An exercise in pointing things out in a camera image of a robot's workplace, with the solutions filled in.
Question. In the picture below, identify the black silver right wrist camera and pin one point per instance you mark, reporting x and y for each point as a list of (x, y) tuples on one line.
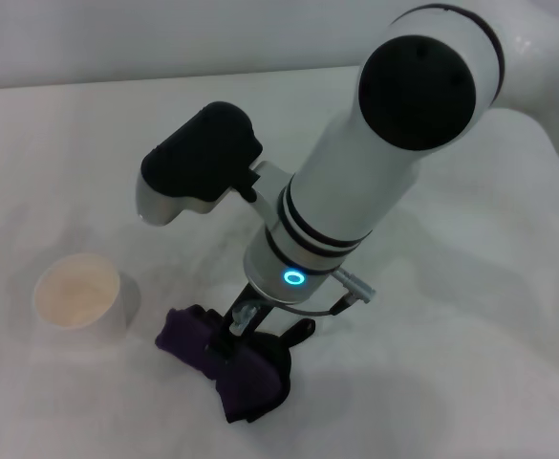
[(198, 158)]

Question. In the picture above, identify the white paper cup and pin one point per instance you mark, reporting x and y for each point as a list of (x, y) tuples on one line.
[(76, 291)]

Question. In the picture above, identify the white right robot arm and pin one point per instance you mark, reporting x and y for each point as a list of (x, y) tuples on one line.
[(355, 191)]

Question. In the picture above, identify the purple and black rag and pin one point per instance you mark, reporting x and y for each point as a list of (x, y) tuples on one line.
[(241, 378)]

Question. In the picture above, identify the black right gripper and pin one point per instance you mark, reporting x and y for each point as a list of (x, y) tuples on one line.
[(255, 318)]

